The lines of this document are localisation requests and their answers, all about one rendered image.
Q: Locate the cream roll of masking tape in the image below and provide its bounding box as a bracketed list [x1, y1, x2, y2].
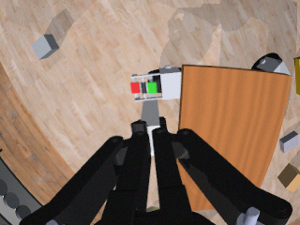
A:
[146, 206, 159, 212]

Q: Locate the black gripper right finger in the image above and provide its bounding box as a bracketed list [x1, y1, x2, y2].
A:
[150, 99, 293, 225]

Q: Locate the yellow rectangular block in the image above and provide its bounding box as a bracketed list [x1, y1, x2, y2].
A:
[294, 56, 300, 96]

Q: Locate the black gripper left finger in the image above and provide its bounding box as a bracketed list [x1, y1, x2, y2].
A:
[19, 100, 154, 225]

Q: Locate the small brown cube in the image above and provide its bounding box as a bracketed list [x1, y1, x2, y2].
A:
[277, 163, 300, 192]

